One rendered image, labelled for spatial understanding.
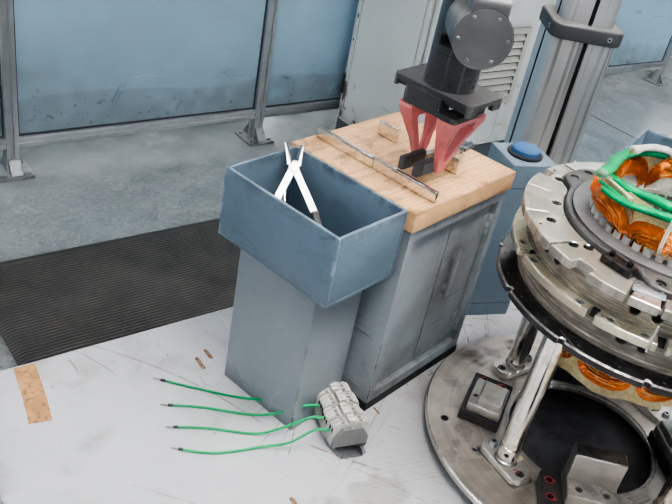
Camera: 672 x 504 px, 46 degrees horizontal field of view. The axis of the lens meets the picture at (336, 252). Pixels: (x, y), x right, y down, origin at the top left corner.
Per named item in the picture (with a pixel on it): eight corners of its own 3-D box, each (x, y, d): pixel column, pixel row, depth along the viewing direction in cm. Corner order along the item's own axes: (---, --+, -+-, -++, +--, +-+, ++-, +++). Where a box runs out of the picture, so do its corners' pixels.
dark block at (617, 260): (606, 257, 76) (611, 246, 75) (636, 276, 74) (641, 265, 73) (598, 260, 75) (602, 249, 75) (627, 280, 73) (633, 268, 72)
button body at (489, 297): (506, 314, 121) (559, 166, 108) (465, 315, 119) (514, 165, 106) (486, 286, 127) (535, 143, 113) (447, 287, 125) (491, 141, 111)
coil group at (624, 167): (612, 200, 85) (626, 165, 83) (599, 192, 86) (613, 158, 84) (643, 190, 89) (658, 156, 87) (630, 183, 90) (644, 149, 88)
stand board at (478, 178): (411, 234, 84) (416, 215, 83) (287, 159, 94) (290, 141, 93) (511, 188, 98) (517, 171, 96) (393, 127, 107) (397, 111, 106)
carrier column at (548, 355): (504, 475, 90) (564, 332, 79) (488, 460, 92) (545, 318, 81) (518, 467, 92) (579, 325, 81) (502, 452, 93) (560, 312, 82)
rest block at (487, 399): (507, 397, 100) (513, 384, 99) (497, 423, 95) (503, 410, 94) (476, 383, 101) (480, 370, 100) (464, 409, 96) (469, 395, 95)
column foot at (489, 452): (495, 440, 95) (497, 435, 94) (532, 481, 90) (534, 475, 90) (476, 447, 93) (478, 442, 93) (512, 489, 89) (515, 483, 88)
